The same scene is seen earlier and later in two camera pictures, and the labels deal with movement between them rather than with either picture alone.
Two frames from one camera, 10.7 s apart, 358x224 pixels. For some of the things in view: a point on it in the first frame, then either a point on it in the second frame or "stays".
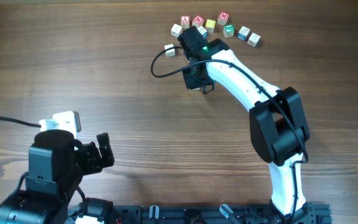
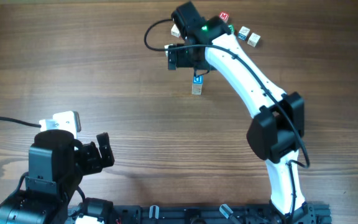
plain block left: [169, 53] stays
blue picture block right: [243, 33] stays
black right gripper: [190, 83] → [178, 61]
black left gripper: [89, 150] stays
